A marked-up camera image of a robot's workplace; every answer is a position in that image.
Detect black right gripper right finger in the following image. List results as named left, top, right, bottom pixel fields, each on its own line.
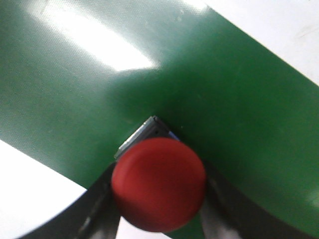
left=200, top=160, right=308, bottom=239

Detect red mushroom push button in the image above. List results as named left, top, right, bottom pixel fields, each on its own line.
left=111, top=116, right=207, bottom=233

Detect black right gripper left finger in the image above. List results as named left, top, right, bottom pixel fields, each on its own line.
left=22, top=162, right=120, bottom=239

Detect green conveyor belt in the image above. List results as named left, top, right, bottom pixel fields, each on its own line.
left=0, top=0, right=319, bottom=237

